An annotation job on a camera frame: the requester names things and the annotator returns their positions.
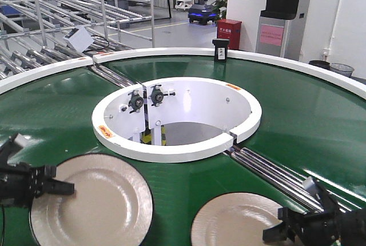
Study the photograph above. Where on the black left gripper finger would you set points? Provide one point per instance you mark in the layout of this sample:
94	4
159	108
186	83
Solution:
56	187

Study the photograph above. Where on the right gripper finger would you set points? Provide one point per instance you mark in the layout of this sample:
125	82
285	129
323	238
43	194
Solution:
275	234

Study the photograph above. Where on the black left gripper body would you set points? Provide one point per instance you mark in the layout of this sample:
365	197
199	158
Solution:
35	181

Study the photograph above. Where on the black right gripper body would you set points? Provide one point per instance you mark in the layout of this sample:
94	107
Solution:
311	228

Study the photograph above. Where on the beige plate black rim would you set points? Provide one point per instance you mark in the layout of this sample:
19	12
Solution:
234	219
112	205

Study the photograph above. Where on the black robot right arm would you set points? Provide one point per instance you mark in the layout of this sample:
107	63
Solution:
351	226

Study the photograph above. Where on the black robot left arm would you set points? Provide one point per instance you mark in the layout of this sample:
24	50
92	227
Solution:
10	175

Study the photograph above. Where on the steel conveyor rollers right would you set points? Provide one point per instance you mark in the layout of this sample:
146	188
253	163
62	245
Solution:
278	177

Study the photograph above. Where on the white box on rack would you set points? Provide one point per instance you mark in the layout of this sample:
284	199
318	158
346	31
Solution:
79	39

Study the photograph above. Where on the metal roller rack shelving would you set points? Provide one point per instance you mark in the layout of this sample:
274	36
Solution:
32	31

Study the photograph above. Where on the grey waste bin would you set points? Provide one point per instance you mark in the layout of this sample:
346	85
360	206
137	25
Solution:
342	69

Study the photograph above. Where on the small black sign stand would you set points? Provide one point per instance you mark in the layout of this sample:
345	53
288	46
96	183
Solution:
220	49

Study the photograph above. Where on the red fire equipment box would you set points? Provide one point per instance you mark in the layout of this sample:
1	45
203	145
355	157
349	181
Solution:
231	30

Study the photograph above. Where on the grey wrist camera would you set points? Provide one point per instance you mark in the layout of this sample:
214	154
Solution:
311	186

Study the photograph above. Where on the black bearing mount left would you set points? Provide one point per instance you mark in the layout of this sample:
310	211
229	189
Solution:
136	101

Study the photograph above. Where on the black bearing mount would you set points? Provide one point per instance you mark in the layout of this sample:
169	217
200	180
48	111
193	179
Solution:
136	101
158	95

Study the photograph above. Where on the black bearing mount right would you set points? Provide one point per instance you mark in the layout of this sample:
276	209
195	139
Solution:
158	95

